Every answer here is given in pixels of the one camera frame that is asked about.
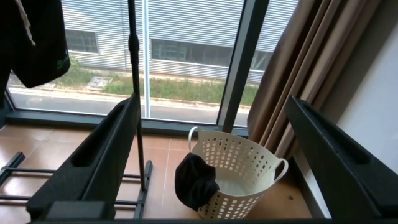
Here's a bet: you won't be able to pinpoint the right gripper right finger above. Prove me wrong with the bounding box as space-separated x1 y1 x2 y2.
284 95 398 219

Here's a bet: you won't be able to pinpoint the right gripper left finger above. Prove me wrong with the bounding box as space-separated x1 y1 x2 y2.
26 93 141 220

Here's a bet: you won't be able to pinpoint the black garment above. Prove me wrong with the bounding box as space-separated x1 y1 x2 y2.
174 152 220 212

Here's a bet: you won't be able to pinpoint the black shorts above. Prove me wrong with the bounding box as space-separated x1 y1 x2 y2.
0 0 72 108

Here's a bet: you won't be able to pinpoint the black clothes rack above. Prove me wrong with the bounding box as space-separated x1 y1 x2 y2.
0 0 154 220

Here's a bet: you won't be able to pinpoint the white laundry basket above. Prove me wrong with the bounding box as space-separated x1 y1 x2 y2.
187 126 289 220

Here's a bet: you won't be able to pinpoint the brown curtain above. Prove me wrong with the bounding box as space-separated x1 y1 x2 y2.
247 0 382 160

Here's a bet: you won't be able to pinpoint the window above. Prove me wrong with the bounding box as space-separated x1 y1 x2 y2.
0 0 301 138

